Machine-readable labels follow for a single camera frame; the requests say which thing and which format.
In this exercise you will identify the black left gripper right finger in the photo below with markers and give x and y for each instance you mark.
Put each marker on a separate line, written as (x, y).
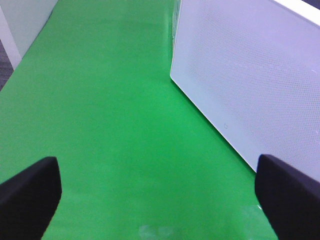
(289, 199)

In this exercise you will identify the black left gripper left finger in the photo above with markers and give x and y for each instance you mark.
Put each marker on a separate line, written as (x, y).
(29, 200)

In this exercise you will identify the white microwave door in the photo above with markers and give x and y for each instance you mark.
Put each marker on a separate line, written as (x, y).
(252, 67)

